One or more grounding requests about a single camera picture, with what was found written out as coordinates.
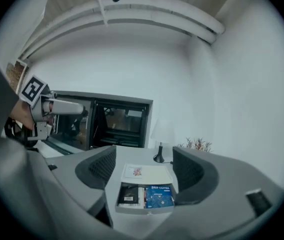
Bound white striped packet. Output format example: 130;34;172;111
137;186;146;209

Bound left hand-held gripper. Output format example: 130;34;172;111
19;75;86;142

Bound white shade table lamp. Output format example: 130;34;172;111
150;117;176;164

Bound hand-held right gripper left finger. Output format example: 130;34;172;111
74;145;118;190

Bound white ceiling pipe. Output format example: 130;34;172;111
44;0;226;35
19;6;218;60

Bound dried brown plant in vase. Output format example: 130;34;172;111
176;136;214;154

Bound white floral printed packet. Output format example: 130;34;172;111
122;164;143;179

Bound white drawer box shell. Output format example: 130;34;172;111
120;162;175;185

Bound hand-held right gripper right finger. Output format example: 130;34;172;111
172;146;219;206

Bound black small packet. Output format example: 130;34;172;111
117;184;140;207

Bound grey box drawer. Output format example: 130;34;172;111
114;182;176;215

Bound blue coffee packet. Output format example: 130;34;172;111
144;184;175;209

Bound brown wall picture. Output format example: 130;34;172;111
5;58;30;93

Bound person's left forearm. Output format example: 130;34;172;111
9;99;36;130

